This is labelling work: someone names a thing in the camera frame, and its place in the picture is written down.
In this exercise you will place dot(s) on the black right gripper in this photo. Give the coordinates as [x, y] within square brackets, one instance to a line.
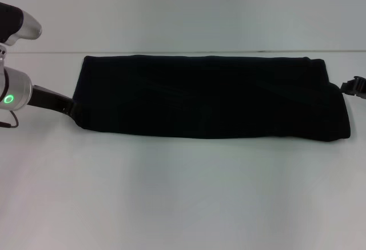
[360, 87]

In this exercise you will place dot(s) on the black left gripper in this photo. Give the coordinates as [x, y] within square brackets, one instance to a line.
[48, 98]

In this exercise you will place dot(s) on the black t-shirt with white print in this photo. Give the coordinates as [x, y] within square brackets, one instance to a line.
[214, 98]

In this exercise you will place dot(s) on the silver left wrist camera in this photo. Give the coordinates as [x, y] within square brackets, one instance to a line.
[23, 24]

